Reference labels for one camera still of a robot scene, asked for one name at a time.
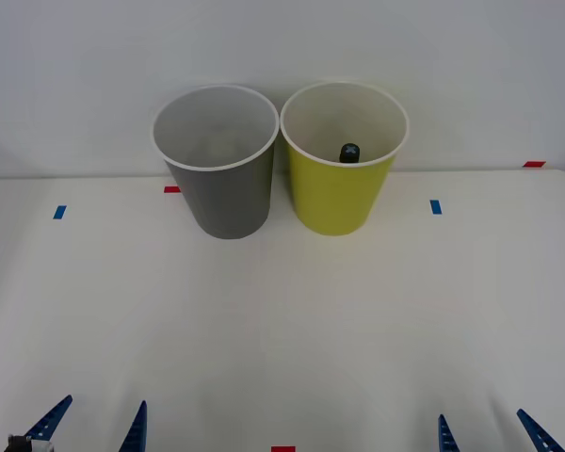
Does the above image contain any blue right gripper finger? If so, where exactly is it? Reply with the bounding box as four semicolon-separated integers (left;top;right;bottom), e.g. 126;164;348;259
436;413;459;452
516;408;565;452

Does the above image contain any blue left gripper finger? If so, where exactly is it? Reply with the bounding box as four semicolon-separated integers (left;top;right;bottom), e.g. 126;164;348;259
22;394;73;452
117;399;149;452

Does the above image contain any yellow bottle with black cap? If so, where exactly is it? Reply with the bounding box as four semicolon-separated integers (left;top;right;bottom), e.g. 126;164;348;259
337;141;362;164

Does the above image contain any grey plastic waste bin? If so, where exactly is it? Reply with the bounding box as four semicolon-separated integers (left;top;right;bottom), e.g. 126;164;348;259
150;83;282;241

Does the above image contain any yellow-green plastic waste bin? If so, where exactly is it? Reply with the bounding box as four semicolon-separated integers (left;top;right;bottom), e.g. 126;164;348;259
280;80;411;237

